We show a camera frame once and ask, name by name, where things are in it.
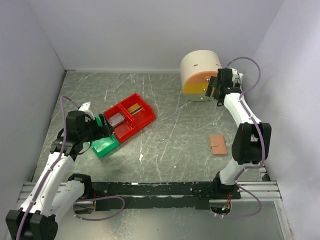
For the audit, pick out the silver purple card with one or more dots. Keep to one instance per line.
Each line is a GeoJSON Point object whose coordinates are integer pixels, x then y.
{"type": "Point", "coordinates": [116, 119]}

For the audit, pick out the red plastic bin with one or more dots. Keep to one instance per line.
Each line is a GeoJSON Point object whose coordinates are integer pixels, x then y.
{"type": "Point", "coordinates": [145, 116]}
{"type": "Point", "coordinates": [127, 128]}

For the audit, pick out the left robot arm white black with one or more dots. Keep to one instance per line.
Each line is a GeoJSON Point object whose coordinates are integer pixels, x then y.
{"type": "Point", "coordinates": [38, 216]}

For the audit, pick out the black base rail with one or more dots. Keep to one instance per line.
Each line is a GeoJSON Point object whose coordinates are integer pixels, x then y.
{"type": "Point", "coordinates": [162, 195]}

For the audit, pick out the white round drawer cabinet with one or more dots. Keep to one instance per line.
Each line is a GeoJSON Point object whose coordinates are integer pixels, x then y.
{"type": "Point", "coordinates": [196, 70]}

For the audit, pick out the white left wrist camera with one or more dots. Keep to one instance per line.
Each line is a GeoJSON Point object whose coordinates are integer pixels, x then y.
{"type": "Point", "coordinates": [86, 107]}

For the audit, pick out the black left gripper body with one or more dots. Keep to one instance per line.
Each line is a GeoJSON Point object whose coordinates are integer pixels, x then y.
{"type": "Point", "coordinates": [93, 132]}

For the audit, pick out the green plastic bin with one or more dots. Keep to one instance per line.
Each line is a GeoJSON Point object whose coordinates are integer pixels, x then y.
{"type": "Point", "coordinates": [105, 145]}

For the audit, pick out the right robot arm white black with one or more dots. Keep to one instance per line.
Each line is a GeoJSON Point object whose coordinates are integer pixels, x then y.
{"type": "Point", "coordinates": [250, 147]}

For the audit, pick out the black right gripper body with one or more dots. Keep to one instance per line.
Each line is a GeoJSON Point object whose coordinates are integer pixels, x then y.
{"type": "Point", "coordinates": [235, 86]}

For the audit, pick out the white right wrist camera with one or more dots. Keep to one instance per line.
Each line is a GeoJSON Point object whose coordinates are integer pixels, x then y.
{"type": "Point", "coordinates": [236, 76]}

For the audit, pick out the gold card in bin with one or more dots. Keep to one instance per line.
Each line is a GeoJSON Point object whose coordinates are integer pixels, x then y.
{"type": "Point", "coordinates": [134, 109]}

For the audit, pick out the brown leather card holder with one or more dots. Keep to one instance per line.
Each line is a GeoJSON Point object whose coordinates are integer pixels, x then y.
{"type": "Point", "coordinates": [218, 145]}

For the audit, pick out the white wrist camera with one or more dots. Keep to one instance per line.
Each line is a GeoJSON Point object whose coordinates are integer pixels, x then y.
{"type": "Point", "coordinates": [236, 76]}
{"type": "Point", "coordinates": [86, 107]}

